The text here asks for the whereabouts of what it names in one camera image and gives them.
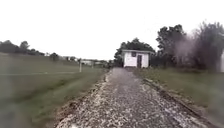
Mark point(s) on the grey asphalt path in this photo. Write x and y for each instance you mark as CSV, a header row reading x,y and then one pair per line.
x,y
125,100

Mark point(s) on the wood of dark trees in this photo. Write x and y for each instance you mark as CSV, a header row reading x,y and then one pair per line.
x,y
186,46

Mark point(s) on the white wooden building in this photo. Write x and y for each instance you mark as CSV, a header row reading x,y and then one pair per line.
x,y
136,59

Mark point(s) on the distant buildings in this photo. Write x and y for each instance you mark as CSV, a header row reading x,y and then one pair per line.
x,y
90,62

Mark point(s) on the grass field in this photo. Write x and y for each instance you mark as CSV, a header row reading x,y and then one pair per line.
x,y
40,83

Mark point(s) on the grass verge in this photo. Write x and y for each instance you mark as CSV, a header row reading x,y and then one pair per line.
x,y
186,83

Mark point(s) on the row of trees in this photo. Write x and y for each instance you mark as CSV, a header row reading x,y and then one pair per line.
x,y
20,48

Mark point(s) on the white post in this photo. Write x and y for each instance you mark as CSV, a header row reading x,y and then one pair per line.
x,y
80,66

